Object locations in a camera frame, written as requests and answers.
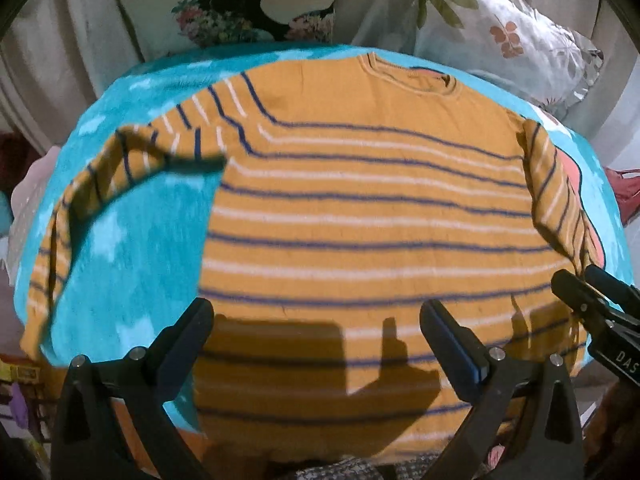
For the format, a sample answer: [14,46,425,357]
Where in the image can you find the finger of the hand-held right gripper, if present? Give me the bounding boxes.
[550,269,615,324]
[583,263,640,309]

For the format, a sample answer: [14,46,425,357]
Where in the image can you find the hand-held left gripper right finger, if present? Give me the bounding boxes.
[419,300,586,480]

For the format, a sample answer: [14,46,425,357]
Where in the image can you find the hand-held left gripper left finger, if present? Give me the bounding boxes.
[50,297,216,480]

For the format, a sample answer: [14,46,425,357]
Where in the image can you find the orange striped knit sweater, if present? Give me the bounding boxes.
[20,52,608,466]

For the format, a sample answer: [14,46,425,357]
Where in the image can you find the red cloth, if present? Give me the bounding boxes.
[602,166,640,202]

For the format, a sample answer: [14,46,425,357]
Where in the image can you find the turquoise star blanket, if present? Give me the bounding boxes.
[12,42,633,441]

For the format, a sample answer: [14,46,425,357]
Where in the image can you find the grey checked cloth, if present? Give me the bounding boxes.
[295,454,453,480]

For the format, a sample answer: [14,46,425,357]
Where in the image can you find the yellow box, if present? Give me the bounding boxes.
[0,357,43,388]

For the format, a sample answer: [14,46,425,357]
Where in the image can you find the purple toy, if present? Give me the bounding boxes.
[9,382,30,427]

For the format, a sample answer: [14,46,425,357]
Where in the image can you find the pink child sofa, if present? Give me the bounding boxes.
[7,147,66,273]

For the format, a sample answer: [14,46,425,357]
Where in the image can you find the dark red cushion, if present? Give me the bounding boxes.
[0,132,40,196]

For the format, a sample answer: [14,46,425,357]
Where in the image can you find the white leaf print pillow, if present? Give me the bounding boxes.
[410,0,606,116]

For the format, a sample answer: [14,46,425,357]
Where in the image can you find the beige curtain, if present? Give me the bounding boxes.
[0,0,638,171]

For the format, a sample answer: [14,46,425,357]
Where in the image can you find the white pillow with black print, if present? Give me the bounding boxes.
[102,0,416,56]

